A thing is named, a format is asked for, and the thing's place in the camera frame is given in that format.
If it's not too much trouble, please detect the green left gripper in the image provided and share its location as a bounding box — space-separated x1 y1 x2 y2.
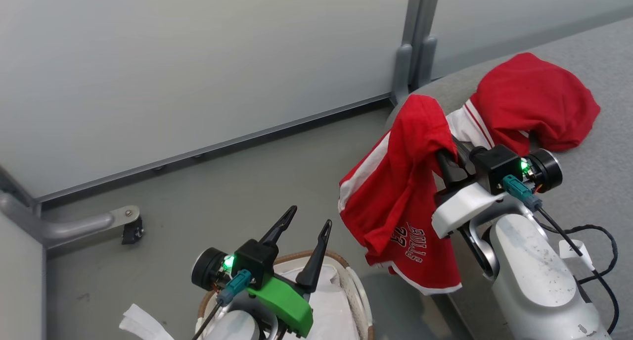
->
245 205 333 339

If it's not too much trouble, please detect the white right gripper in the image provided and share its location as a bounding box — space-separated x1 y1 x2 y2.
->
431 137 508 240

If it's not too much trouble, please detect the red basketball jersey white trim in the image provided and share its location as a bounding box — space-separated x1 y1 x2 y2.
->
338 52 602 296

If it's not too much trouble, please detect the grey couch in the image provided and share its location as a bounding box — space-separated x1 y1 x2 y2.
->
386 17 633 340

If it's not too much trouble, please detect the woven wicker laundry basket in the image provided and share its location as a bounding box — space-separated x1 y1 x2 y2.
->
197 250 374 340

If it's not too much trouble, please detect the black round right gripper motor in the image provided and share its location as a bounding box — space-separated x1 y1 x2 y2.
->
524 148 564 194

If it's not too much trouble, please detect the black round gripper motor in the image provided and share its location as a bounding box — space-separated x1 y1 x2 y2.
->
191 247 234 292
524 148 564 194

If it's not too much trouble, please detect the black round left gripper motor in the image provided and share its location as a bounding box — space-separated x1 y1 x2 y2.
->
191 247 234 292

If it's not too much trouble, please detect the black caster wheel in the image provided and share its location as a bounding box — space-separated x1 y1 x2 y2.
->
122 216 144 245

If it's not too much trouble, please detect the white fabric strip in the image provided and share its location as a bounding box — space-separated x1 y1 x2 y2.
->
119 303 175 340

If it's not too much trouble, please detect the grey metal partition foot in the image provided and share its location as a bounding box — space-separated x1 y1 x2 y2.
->
0 191 141 247

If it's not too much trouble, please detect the teal right cable connector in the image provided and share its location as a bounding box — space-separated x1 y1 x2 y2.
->
502 175 543 212

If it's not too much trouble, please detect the teal cable connector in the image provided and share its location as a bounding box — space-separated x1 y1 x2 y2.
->
216 269 252 307
502 175 543 212

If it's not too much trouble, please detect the teal left cable connector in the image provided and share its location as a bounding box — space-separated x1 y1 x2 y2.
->
216 269 252 307

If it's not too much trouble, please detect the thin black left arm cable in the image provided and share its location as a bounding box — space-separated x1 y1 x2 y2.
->
191 300 224 340

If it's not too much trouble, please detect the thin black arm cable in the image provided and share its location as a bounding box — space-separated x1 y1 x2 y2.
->
535 206 620 335
191 300 224 340

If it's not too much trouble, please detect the white cable label tag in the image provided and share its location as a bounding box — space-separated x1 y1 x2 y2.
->
558 239 595 272

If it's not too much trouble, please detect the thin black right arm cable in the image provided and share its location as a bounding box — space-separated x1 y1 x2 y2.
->
535 206 620 335

